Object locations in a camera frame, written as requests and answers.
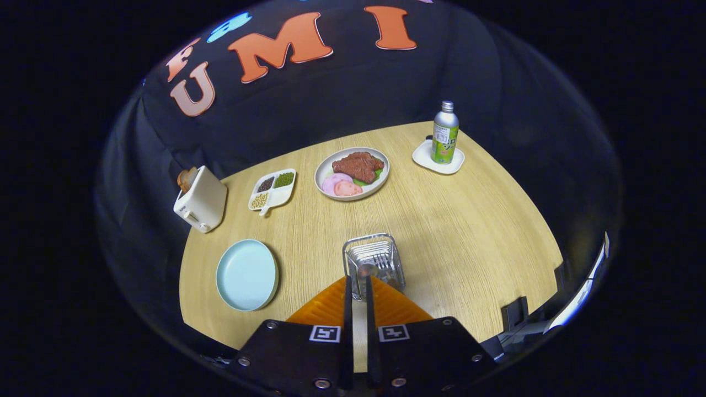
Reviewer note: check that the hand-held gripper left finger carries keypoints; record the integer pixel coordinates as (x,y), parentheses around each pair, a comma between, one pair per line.
(287,353)

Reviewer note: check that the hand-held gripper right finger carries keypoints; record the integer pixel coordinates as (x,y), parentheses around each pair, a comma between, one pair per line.
(430,353)

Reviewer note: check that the silver fork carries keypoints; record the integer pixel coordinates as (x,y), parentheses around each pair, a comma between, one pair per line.
(367,271)

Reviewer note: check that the light blue round plate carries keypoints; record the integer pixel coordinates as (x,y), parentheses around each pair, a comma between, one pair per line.
(246,274)

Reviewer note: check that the black table clamp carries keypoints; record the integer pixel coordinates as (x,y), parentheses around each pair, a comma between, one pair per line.
(514,313)

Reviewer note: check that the white divided dish with beans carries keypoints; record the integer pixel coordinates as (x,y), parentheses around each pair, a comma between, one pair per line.
(278,194)

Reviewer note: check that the white toaster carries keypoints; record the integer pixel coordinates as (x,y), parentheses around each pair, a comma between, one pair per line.
(204,201)

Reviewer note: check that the pink ham slice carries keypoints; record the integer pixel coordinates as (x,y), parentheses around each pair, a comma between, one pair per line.
(347,189)
(332,182)

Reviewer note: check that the green lettuce leaf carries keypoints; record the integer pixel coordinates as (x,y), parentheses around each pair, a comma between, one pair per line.
(376,175)

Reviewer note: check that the beige round plate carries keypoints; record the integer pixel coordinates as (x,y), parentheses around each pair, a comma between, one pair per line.
(325,168)

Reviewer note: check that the white square coaster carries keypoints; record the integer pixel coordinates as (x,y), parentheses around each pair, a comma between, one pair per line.
(424,157)

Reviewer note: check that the brown toast slice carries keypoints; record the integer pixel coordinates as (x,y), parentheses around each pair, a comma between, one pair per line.
(186,179)

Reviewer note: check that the brown steak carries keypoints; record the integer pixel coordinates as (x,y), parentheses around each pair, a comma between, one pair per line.
(357,164)

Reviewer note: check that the green label metal bottle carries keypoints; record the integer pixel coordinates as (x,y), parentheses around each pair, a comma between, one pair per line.
(445,138)

